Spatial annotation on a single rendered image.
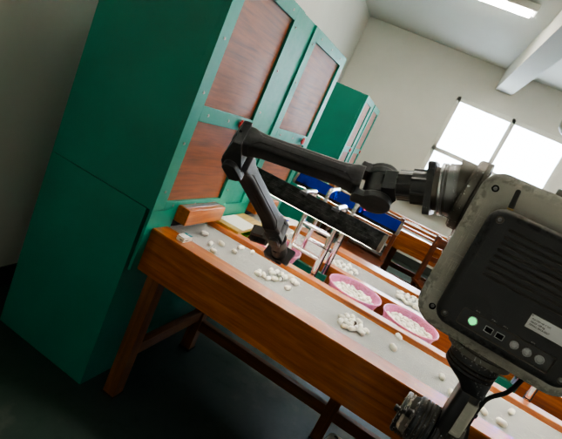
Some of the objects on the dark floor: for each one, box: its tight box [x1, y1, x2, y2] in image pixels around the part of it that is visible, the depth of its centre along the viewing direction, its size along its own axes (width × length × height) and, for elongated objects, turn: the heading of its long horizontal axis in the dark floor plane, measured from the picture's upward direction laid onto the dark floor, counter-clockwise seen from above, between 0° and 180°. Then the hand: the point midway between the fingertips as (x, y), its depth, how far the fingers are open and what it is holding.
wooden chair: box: [410, 235, 449, 291], centre depth 392 cm, size 44×44×91 cm
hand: (280, 262), depth 169 cm, fingers closed
